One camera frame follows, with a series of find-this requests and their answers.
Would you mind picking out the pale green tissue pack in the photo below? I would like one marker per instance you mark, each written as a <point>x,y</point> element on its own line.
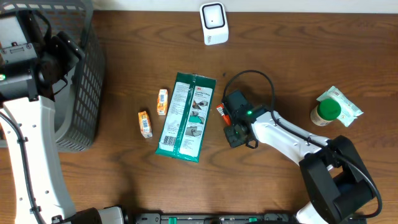
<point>349,111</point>

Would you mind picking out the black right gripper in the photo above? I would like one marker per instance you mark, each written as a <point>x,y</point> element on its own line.
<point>232,139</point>

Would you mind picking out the red white tube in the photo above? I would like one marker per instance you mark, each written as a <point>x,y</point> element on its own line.
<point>223,113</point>

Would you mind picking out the white barcode scanner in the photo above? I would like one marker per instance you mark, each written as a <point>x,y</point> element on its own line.
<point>214,23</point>

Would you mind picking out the orange small box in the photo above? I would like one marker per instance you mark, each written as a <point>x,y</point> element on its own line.
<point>145,125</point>
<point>162,102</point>

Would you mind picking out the grey plastic basket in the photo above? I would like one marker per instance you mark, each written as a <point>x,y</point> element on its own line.
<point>77,102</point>

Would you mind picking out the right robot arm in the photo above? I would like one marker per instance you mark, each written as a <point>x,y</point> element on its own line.
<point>339,186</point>

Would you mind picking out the green wipes package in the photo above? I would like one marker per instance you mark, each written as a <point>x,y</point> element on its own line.
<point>185,123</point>

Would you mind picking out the green lid cream jar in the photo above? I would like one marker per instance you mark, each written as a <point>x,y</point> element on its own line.
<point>325,112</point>

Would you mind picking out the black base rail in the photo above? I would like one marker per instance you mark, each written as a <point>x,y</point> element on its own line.
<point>158,218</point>

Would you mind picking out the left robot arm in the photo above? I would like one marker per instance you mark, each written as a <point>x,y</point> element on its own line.
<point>32,61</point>

